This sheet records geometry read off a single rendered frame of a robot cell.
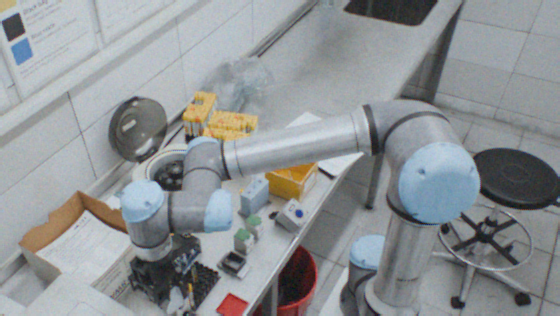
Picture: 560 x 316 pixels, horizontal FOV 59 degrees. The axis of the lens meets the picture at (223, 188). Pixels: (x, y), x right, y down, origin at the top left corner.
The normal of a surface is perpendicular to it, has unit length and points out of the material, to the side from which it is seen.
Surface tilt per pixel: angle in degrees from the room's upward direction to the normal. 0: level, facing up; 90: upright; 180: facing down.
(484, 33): 90
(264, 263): 0
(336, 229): 0
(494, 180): 3
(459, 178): 82
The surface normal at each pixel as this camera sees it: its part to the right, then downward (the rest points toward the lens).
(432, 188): 0.00, 0.57
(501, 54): -0.55, 0.61
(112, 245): -0.04, -0.70
